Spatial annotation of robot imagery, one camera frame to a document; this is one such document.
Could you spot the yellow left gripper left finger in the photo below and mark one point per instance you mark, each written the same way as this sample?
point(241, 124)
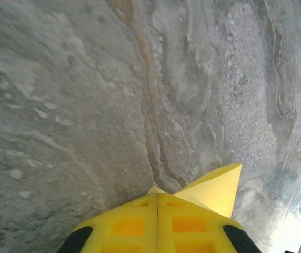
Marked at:
point(129, 226)

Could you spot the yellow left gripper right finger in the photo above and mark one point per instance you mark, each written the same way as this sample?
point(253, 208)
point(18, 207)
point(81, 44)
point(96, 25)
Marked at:
point(190, 229)

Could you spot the yellow square paper sheet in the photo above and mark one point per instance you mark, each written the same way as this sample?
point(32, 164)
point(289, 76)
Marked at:
point(213, 189)

